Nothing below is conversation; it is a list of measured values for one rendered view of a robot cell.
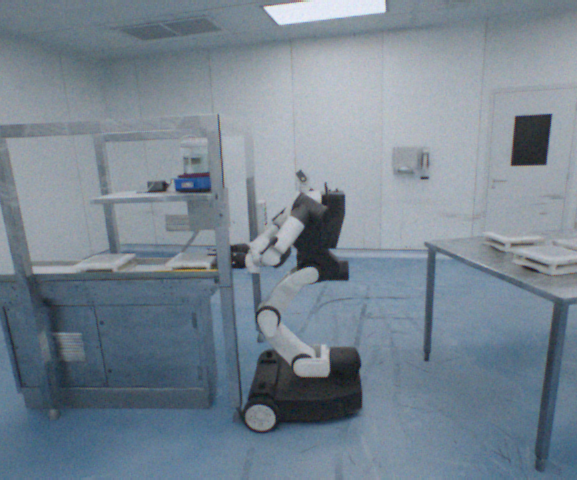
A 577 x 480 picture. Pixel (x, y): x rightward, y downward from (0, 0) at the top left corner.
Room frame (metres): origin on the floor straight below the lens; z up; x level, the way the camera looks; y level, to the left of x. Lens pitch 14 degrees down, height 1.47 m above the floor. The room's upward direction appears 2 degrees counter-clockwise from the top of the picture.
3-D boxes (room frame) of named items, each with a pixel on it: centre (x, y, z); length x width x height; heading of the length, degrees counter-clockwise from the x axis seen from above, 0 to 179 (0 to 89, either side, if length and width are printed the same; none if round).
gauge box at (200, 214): (2.26, 0.46, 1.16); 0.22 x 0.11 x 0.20; 86
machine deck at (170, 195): (2.14, 0.67, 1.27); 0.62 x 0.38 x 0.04; 86
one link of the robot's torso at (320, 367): (2.10, -0.10, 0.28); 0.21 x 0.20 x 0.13; 86
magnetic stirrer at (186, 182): (2.18, 0.49, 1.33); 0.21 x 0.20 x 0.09; 176
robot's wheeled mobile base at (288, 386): (2.10, -0.07, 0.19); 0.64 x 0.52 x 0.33; 86
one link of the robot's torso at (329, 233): (2.09, -0.14, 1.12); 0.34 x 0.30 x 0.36; 176
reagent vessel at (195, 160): (2.17, 0.49, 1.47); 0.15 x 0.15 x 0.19
